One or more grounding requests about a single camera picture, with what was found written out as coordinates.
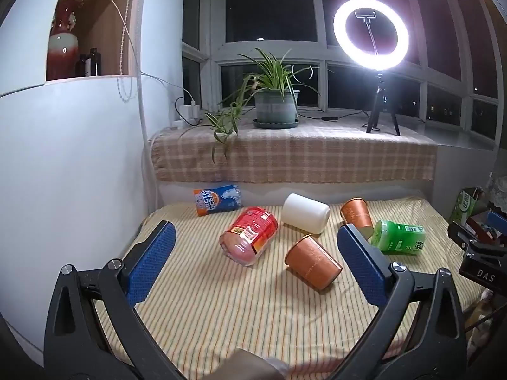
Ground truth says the potted spider plant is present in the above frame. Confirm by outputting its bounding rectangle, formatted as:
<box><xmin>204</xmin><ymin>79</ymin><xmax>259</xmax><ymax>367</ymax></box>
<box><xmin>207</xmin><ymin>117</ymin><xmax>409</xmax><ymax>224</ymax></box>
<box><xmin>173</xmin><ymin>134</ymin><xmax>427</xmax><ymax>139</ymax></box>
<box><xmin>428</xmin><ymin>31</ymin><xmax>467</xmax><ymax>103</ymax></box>
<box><xmin>180</xmin><ymin>47</ymin><xmax>337</xmax><ymax>165</ymax></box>

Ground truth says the small orange paper cup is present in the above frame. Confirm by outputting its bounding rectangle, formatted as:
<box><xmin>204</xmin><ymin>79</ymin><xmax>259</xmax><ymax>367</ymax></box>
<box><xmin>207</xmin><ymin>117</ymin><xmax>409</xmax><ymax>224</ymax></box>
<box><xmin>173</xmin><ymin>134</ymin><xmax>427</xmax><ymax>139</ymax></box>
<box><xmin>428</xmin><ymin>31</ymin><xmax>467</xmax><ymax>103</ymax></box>
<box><xmin>341</xmin><ymin>198</ymin><xmax>375</xmax><ymax>235</ymax></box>

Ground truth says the white cable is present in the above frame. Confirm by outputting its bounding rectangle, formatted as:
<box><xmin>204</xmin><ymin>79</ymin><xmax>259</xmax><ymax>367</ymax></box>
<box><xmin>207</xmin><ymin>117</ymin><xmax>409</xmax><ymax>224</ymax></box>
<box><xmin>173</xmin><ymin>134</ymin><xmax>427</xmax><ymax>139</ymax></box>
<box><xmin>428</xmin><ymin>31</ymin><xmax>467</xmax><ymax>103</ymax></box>
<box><xmin>90</xmin><ymin>0</ymin><xmax>195</xmax><ymax>206</ymax></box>

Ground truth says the black tripod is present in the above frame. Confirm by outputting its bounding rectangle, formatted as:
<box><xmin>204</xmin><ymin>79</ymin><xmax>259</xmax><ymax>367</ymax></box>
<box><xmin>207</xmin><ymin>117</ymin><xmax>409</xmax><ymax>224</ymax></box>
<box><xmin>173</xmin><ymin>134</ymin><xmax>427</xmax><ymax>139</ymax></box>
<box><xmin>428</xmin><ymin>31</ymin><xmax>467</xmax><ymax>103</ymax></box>
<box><xmin>365</xmin><ymin>72</ymin><xmax>401</xmax><ymax>137</ymax></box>

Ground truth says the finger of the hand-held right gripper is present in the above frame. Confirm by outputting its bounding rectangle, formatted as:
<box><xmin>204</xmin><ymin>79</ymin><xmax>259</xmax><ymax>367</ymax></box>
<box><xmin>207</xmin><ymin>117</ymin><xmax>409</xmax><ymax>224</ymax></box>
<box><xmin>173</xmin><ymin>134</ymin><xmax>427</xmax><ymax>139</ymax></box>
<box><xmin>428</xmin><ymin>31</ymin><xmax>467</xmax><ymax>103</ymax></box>
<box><xmin>447</xmin><ymin>221</ymin><xmax>507</xmax><ymax>251</ymax></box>

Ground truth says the large orange paper cup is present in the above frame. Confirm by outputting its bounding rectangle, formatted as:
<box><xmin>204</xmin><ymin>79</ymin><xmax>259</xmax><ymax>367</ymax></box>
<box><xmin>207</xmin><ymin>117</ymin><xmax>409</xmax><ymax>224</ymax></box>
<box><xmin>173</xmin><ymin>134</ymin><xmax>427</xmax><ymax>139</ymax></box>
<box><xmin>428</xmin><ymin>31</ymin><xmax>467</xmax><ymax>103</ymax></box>
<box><xmin>284</xmin><ymin>235</ymin><xmax>343</xmax><ymax>290</ymax></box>

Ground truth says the white bead cord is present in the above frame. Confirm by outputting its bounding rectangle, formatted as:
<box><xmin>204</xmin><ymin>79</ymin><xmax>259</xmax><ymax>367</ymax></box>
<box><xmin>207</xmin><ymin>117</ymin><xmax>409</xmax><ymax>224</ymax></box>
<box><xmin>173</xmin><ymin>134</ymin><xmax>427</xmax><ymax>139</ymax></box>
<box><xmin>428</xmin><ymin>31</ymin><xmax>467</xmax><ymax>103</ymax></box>
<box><xmin>117</xmin><ymin>0</ymin><xmax>140</xmax><ymax>102</ymax></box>

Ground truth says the ring light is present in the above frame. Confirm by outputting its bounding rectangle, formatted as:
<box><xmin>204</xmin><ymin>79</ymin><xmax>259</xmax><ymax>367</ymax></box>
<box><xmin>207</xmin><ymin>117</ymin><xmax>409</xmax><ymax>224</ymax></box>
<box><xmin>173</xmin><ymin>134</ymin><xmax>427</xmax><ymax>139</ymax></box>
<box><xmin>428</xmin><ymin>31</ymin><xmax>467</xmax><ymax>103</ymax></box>
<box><xmin>333</xmin><ymin>0</ymin><xmax>409</xmax><ymax>73</ymax></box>

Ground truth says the white cup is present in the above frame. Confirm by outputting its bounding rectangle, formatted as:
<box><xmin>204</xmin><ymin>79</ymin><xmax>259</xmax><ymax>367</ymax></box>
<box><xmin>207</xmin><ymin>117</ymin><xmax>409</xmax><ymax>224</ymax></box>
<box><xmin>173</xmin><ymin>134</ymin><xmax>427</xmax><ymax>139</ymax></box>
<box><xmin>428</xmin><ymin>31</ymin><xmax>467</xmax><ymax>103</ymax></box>
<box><xmin>282</xmin><ymin>193</ymin><xmax>331</xmax><ymax>235</ymax></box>

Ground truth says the black cable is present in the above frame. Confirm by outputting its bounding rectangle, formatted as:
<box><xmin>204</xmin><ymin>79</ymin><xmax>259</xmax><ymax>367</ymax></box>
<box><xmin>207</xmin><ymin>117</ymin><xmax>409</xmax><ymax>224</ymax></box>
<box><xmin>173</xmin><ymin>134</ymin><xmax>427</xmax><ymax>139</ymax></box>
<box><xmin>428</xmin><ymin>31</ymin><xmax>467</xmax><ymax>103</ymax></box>
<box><xmin>298</xmin><ymin>111</ymin><xmax>367</xmax><ymax>122</ymax></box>

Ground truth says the white power strip with chargers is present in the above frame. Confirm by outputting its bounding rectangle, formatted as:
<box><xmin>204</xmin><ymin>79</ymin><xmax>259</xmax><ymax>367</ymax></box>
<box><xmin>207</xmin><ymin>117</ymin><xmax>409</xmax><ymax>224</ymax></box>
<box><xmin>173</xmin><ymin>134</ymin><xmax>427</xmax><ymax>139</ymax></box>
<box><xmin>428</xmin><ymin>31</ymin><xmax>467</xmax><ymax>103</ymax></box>
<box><xmin>171</xmin><ymin>101</ymin><xmax>201</xmax><ymax>128</ymax></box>

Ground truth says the red and white vase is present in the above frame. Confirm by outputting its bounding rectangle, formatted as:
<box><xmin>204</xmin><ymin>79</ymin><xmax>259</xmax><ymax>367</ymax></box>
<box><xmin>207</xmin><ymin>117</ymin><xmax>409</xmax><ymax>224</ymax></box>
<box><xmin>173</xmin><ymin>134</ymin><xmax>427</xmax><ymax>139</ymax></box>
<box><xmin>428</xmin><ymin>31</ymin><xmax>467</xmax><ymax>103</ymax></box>
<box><xmin>47</xmin><ymin>0</ymin><xmax>84</xmax><ymax>81</ymax></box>

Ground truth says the wooden wall niche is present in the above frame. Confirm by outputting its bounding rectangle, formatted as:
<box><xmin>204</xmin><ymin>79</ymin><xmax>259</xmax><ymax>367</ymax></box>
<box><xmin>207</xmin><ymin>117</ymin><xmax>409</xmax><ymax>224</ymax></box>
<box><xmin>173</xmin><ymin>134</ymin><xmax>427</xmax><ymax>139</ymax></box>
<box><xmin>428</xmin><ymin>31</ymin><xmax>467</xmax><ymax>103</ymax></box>
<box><xmin>45</xmin><ymin>0</ymin><xmax>140</xmax><ymax>82</ymax></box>

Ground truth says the blue and orange packet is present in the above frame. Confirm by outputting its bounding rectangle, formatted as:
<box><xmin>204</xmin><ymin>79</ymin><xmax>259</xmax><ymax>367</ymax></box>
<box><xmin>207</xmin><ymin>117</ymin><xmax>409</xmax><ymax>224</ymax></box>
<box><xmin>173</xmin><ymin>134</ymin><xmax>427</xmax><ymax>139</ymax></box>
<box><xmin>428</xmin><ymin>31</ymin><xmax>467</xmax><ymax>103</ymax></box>
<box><xmin>193</xmin><ymin>183</ymin><xmax>243</xmax><ymax>217</ymax></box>

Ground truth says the green plastic bottle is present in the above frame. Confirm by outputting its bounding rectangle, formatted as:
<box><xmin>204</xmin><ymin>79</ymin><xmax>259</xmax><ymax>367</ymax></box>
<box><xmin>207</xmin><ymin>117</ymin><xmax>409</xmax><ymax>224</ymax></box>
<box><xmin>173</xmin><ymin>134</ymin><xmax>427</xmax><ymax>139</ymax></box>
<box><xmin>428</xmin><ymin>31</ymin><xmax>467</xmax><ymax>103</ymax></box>
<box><xmin>370</xmin><ymin>220</ymin><xmax>426</xmax><ymax>255</ymax></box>

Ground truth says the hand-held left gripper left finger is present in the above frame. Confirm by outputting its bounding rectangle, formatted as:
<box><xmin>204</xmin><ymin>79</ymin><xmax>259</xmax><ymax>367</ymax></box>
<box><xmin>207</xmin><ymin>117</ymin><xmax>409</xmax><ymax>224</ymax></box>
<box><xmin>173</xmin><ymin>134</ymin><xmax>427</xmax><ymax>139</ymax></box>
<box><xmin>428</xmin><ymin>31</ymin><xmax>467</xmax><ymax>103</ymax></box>
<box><xmin>43</xmin><ymin>220</ymin><xmax>187</xmax><ymax>380</ymax></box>

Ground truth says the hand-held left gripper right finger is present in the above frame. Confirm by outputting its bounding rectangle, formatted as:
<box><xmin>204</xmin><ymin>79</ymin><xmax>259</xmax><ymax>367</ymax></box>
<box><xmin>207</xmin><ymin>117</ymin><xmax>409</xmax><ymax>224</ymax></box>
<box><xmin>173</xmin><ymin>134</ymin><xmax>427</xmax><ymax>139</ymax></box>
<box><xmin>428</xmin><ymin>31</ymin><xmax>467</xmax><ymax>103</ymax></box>
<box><xmin>337</xmin><ymin>224</ymin><xmax>471</xmax><ymax>380</ymax></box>

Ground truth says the striped yellow bed sheet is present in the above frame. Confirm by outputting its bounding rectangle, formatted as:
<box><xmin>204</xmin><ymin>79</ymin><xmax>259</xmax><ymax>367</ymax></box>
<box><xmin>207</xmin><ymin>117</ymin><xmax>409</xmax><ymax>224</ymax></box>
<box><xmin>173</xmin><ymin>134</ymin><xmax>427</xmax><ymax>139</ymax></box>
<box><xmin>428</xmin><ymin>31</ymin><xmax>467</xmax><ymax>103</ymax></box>
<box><xmin>95</xmin><ymin>196</ymin><xmax>488</xmax><ymax>380</ymax></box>

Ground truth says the green paper bag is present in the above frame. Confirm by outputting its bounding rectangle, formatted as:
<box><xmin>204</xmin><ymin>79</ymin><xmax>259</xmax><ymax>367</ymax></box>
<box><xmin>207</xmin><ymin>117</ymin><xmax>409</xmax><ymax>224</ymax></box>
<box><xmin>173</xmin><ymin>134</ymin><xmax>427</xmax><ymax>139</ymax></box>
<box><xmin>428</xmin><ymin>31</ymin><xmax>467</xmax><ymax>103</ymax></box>
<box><xmin>449</xmin><ymin>187</ymin><xmax>486</xmax><ymax>226</ymax></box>

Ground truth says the green plant saucer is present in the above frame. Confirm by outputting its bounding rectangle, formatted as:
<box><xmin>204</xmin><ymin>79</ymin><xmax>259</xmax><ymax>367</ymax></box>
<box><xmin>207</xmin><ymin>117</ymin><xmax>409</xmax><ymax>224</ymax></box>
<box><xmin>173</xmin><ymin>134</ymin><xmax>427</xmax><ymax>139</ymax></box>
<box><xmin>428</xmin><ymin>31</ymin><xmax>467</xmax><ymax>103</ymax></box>
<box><xmin>253</xmin><ymin>118</ymin><xmax>300</xmax><ymax>129</ymax></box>

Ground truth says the plaid cloth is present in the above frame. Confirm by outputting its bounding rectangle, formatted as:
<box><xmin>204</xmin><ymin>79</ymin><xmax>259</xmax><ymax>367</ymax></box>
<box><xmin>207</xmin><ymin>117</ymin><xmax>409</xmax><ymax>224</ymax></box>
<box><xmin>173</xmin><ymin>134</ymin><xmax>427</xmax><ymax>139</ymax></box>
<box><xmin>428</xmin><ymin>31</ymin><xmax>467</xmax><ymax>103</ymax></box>
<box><xmin>150</xmin><ymin>121</ymin><xmax>438</xmax><ymax>185</ymax></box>

